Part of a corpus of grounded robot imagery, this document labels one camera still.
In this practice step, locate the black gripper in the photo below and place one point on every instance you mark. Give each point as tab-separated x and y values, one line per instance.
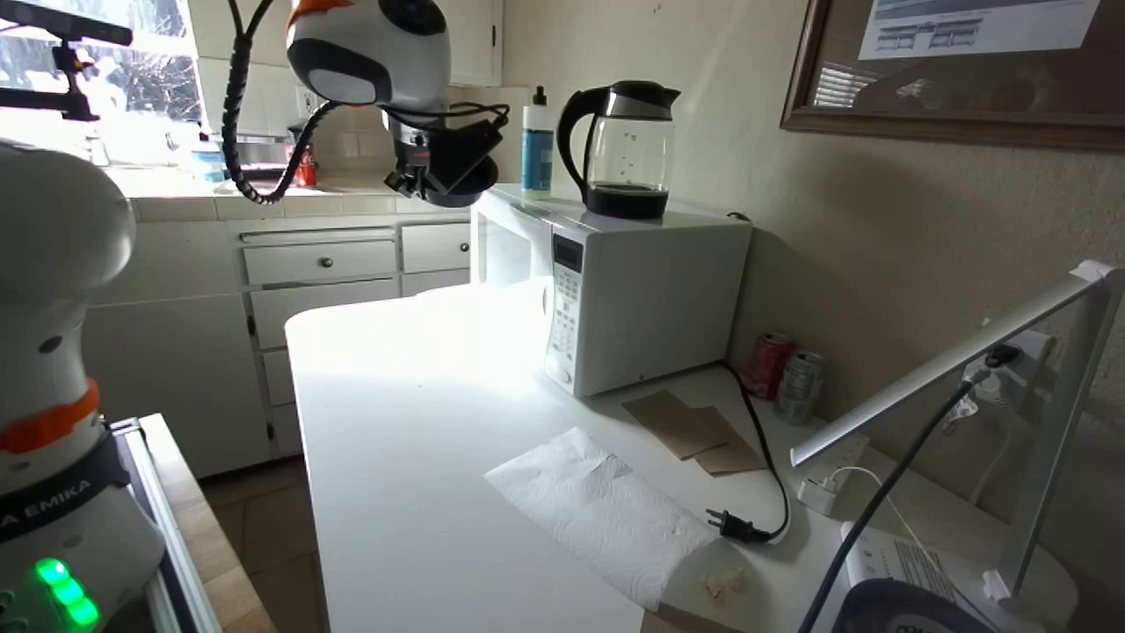
408	148

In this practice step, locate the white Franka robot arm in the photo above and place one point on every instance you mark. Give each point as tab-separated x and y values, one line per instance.
48	233

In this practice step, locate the white microwave oven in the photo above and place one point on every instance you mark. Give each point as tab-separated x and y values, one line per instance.
657	295

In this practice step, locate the narrow white drawer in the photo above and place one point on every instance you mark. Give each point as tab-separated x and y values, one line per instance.
436	247

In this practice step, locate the red counter object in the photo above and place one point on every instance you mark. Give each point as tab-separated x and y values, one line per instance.
305	173

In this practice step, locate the blue label soap bottle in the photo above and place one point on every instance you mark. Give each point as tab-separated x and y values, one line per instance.
537	152

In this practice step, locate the wide white drawer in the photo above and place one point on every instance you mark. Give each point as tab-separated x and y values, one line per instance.
317	262

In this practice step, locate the silver metal pot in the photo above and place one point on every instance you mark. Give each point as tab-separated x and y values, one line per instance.
264	152

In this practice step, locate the black glass electric kettle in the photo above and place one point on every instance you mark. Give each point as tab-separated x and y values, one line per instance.
626	200

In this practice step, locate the white kitchen base cabinet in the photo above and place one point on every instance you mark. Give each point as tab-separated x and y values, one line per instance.
164	339

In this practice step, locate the brown paper piece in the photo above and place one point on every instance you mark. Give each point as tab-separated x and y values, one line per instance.
679	425

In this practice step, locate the white paper towel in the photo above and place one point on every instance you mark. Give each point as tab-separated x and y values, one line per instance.
585	503

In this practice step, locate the red drink can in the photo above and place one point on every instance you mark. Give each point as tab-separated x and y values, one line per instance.
770	367

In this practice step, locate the silver drink can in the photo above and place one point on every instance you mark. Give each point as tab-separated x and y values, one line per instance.
803	387

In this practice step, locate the white desk lamp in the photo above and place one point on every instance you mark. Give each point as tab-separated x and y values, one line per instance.
938	371

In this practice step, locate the white wall cabinet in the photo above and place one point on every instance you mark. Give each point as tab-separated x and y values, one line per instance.
476	39

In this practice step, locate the brown framed wall picture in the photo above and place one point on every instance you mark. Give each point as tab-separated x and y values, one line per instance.
821	119

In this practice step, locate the aluminium profile frame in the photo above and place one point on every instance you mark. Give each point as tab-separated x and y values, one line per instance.
158	503

